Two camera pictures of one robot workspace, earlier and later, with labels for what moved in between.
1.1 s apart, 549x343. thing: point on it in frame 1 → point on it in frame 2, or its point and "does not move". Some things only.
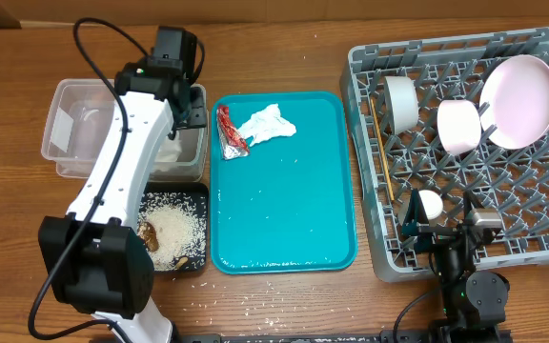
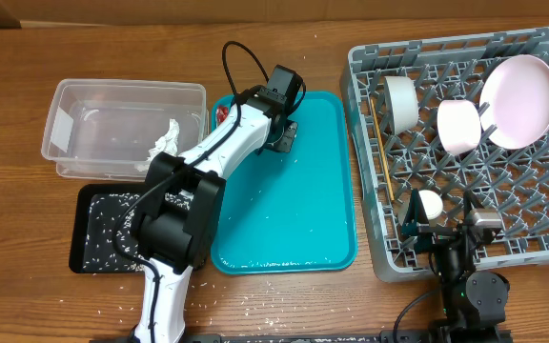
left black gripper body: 198,113 → 287,138
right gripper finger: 471,200 does not move
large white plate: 519,101 does not move
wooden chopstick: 383,151 does not move
